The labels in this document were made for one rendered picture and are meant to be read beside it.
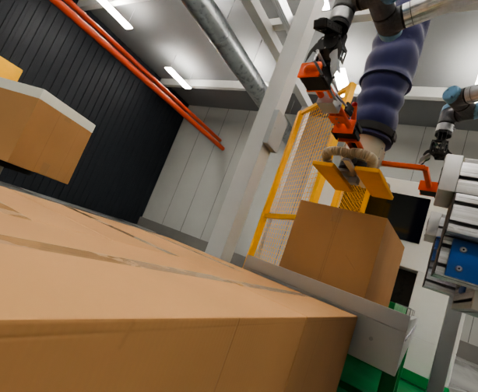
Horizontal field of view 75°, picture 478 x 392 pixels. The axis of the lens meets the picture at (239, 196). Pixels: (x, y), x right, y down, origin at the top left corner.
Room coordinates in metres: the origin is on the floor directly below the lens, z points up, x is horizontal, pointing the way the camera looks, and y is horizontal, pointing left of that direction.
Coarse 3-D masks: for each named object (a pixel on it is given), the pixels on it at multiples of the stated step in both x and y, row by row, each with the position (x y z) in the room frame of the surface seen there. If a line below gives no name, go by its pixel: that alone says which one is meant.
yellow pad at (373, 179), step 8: (360, 168) 1.19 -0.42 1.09; (368, 168) 1.18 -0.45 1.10; (360, 176) 1.25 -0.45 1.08; (368, 176) 1.22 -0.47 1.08; (376, 176) 1.19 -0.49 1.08; (368, 184) 1.32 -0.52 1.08; (376, 184) 1.28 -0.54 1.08; (384, 184) 1.25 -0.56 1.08; (376, 192) 1.39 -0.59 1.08; (384, 192) 1.35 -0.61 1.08
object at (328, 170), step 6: (312, 162) 1.33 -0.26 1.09; (318, 162) 1.31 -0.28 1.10; (324, 162) 1.29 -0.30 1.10; (318, 168) 1.35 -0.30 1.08; (324, 168) 1.32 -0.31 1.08; (330, 168) 1.30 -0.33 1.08; (336, 168) 1.30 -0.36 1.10; (324, 174) 1.41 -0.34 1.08; (330, 174) 1.38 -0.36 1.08; (336, 174) 1.35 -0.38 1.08; (342, 174) 1.37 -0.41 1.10; (330, 180) 1.47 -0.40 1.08; (336, 180) 1.43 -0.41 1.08; (342, 180) 1.40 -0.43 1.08; (336, 186) 1.52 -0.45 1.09; (342, 186) 1.49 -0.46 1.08; (348, 186) 1.46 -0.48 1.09
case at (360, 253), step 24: (312, 216) 1.43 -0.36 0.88; (336, 216) 1.36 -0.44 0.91; (360, 216) 1.30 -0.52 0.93; (288, 240) 1.48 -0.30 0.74; (312, 240) 1.41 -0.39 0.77; (336, 240) 1.34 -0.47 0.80; (360, 240) 1.28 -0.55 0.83; (384, 240) 1.27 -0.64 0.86; (288, 264) 1.45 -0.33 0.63; (312, 264) 1.39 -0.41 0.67; (336, 264) 1.32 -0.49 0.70; (360, 264) 1.27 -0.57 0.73; (384, 264) 1.38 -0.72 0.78; (360, 288) 1.25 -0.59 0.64; (384, 288) 1.50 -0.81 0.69
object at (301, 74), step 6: (300, 72) 0.89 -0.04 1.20; (306, 72) 0.88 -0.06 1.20; (312, 72) 0.86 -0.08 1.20; (318, 72) 0.85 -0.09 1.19; (300, 78) 0.90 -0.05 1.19; (306, 78) 0.89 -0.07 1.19; (312, 78) 0.87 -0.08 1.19; (318, 78) 0.86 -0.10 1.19; (306, 84) 0.92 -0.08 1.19; (312, 84) 0.91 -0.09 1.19; (318, 84) 0.89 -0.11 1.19; (306, 90) 0.96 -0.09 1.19; (312, 90) 0.94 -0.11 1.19; (318, 90) 0.93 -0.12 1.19; (324, 90) 0.92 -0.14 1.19
